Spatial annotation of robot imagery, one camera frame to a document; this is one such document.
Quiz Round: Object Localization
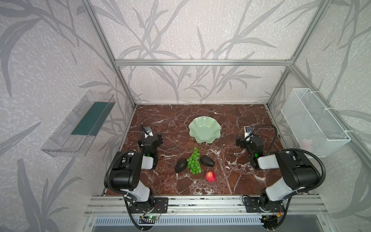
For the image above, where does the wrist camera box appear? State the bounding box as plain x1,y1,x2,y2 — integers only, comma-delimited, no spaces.
244,126,253,138
141,125,153,138

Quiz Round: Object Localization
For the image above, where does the red fake apple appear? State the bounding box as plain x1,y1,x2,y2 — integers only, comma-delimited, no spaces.
205,171,216,182

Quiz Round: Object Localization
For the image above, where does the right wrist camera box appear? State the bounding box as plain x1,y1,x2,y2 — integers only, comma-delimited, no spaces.
244,126,253,138

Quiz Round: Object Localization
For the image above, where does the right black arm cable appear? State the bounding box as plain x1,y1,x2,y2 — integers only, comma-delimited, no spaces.
250,124,327,193

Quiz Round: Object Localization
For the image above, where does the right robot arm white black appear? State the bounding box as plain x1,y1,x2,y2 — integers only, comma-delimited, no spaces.
236,136,326,213

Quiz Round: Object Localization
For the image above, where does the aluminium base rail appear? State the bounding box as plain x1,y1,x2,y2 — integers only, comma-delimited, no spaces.
84,195,328,217

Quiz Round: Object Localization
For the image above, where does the green circuit board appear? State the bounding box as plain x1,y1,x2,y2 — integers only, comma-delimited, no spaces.
141,214,161,223

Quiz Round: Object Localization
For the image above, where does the dark fake avocado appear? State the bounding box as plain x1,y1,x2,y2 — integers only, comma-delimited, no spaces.
174,158,188,174
200,155,215,167

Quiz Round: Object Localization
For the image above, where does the clear plastic wall tray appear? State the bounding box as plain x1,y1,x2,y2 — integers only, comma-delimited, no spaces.
41,90,116,158

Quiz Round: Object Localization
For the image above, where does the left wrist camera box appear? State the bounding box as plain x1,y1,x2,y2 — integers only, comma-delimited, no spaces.
141,125,153,138

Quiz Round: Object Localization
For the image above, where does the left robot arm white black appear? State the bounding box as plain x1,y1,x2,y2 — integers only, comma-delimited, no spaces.
104,134,163,205

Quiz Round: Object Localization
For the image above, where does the light green scalloped fruit bowl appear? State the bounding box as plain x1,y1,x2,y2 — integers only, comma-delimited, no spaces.
188,116,221,144

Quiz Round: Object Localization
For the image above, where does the white wire mesh basket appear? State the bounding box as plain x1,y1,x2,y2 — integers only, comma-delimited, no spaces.
281,88,351,158

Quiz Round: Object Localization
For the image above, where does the green fake grape bunch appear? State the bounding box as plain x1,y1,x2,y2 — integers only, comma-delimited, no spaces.
187,147,203,175

